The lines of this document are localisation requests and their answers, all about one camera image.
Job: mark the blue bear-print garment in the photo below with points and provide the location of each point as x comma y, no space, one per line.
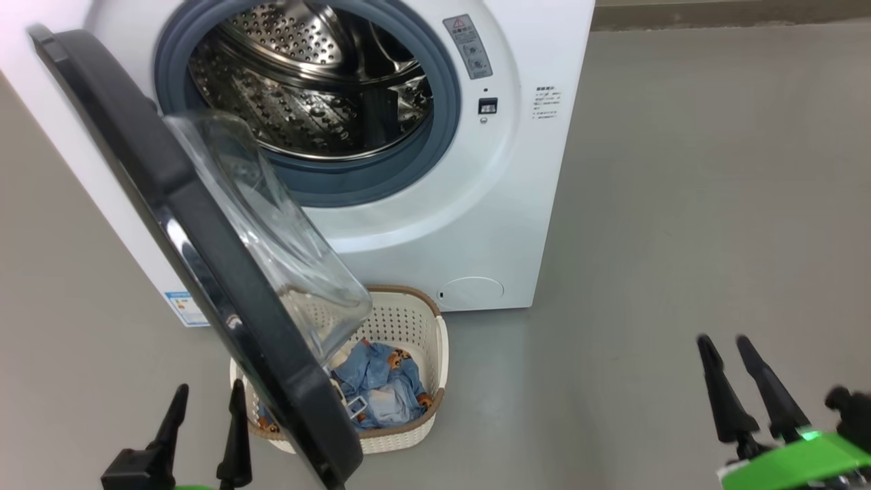
388,381

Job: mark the cream perforated laundry basket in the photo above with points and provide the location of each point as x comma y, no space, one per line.
408,320

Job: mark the blue energy label sticker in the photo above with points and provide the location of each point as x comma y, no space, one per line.
187,309

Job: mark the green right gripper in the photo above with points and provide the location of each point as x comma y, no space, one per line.
803,463

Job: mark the black round glass washer door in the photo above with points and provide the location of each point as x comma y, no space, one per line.
204,238

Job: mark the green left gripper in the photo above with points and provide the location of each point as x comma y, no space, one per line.
194,487

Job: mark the white front-load washing machine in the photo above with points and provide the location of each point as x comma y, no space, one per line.
442,224

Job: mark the small printed text label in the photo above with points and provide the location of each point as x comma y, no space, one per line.
546,102

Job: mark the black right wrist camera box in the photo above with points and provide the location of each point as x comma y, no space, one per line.
850,415

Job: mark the grey warning label sticker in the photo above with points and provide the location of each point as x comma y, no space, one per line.
468,46

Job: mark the round white filter cover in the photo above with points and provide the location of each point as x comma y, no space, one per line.
471,291

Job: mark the grey rubber door gasket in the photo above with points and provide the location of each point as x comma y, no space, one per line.
435,150

